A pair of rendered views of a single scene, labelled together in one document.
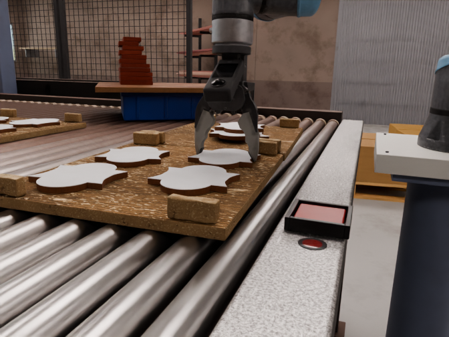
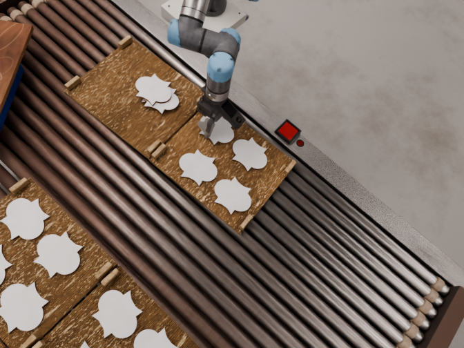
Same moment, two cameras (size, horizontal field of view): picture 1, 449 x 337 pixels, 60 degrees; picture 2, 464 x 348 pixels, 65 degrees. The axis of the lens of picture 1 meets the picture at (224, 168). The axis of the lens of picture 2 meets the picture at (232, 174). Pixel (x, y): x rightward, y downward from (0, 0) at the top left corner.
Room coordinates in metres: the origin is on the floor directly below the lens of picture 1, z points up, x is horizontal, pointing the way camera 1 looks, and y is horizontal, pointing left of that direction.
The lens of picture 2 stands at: (0.58, 0.67, 2.13)
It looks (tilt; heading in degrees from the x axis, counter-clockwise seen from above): 66 degrees down; 272
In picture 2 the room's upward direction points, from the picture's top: 21 degrees clockwise
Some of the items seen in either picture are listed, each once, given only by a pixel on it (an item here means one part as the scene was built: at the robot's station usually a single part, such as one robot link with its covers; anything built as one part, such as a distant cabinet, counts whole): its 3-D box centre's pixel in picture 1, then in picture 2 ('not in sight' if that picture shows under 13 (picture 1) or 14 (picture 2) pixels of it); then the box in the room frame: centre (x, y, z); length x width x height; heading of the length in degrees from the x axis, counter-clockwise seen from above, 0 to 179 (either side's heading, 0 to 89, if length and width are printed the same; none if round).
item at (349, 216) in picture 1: (319, 216); (288, 131); (0.46, -0.12, 0.92); 0.08 x 0.08 x 0.02; 70
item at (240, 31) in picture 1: (230, 35); (217, 90); (0.74, -0.01, 1.16); 0.08 x 0.08 x 0.05
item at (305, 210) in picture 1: (319, 218); (287, 131); (0.46, -0.12, 0.92); 0.06 x 0.06 x 0.01; 70
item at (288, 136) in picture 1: (230, 136); (139, 94); (1.03, -0.01, 0.93); 0.41 x 0.35 x 0.02; 164
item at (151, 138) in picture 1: (145, 138); (159, 151); (0.86, 0.18, 0.95); 0.06 x 0.02 x 0.03; 73
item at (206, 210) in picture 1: (192, 208); (289, 167); (0.41, 0.03, 0.95); 0.06 x 0.02 x 0.03; 73
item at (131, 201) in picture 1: (162, 174); (224, 161); (0.64, 0.11, 0.93); 0.41 x 0.35 x 0.02; 163
